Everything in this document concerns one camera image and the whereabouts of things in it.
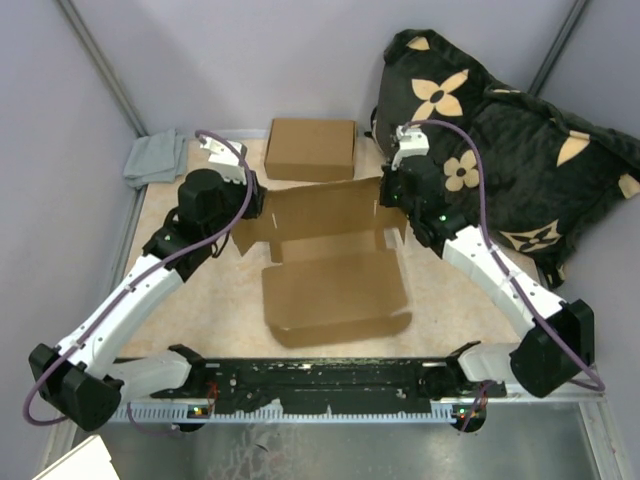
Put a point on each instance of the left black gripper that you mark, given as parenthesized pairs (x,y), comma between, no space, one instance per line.
(255,207)

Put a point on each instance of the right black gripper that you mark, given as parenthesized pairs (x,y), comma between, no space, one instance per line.
(389,174)

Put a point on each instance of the brown cardboard box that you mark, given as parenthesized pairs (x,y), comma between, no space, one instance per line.
(311,150)
(334,277)

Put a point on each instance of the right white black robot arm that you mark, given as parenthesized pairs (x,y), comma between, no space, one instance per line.
(557,337)

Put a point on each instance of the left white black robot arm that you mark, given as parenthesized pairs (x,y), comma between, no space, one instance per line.
(80,376)

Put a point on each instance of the grey folded cloth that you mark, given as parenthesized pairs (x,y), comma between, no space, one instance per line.
(159,158)

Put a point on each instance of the black plush flower cushion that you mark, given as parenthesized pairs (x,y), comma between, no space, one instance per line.
(539,176)

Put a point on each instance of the white board corner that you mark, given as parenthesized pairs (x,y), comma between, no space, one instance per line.
(90,460)

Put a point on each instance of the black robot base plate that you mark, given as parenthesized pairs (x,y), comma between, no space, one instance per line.
(334,390)

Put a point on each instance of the right grey corner post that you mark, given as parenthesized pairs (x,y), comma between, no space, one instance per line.
(558,45)

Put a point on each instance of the grey corner post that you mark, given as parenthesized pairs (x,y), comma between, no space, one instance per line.
(103,66)
(558,45)

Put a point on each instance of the left grey corner post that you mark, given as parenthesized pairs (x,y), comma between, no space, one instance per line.
(103,66)

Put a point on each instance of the aluminium rail frame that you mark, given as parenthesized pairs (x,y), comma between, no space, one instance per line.
(566,435)

